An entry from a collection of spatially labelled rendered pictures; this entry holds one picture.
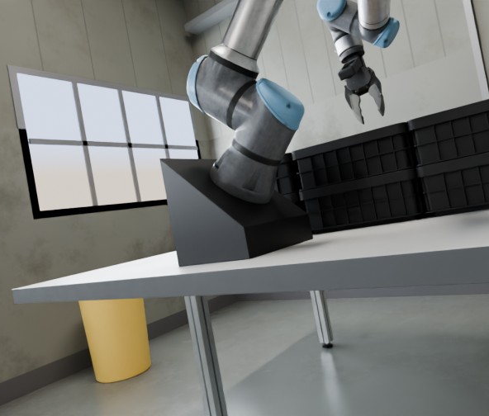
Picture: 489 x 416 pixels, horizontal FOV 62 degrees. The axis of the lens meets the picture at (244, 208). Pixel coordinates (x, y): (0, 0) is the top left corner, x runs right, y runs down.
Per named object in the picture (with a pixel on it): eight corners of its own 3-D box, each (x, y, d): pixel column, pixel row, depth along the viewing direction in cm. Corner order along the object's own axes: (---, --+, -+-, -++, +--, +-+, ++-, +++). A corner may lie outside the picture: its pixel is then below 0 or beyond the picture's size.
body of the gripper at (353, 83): (381, 88, 122) (368, 51, 124) (373, 82, 115) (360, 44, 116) (357, 99, 126) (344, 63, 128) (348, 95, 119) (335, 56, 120)
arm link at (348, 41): (355, 30, 117) (329, 44, 121) (360, 44, 116) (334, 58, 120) (363, 37, 123) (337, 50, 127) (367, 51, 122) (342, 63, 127)
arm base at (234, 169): (249, 208, 85) (270, 167, 81) (196, 171, 90) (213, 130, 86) (280, 198, 98) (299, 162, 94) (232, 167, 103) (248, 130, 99)
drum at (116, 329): (134, 356, 276) (118, 266, 277) (169, 362, 250) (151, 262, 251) (78, 380, 247) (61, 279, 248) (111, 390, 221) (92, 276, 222)
